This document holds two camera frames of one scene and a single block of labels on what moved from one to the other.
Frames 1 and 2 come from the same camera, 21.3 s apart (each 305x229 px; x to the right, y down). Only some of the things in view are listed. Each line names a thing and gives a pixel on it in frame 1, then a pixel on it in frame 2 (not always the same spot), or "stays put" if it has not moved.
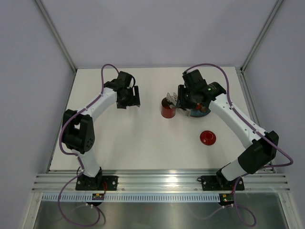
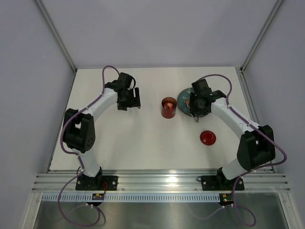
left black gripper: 134,100 stays put
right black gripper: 181,102 -> 193,109
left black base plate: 99,182 stays put
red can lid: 208,138 stays put
